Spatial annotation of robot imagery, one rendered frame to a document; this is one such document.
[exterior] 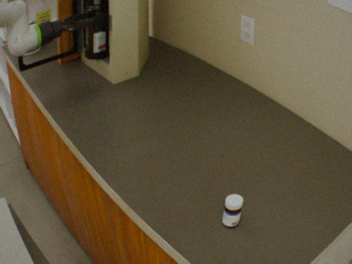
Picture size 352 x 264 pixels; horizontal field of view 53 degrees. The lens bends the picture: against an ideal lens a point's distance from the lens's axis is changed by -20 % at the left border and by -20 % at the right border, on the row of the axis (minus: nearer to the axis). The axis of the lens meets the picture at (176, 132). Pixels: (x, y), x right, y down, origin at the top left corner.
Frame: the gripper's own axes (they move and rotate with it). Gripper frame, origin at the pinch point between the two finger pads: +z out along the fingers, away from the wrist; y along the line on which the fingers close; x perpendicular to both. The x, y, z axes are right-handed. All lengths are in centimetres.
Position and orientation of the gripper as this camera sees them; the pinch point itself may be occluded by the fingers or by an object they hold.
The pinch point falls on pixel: (96, 16)
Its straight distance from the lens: 161.3
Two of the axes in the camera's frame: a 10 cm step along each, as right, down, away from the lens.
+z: 8.2, -3.3, 4.7
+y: -5.8, -4.5, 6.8
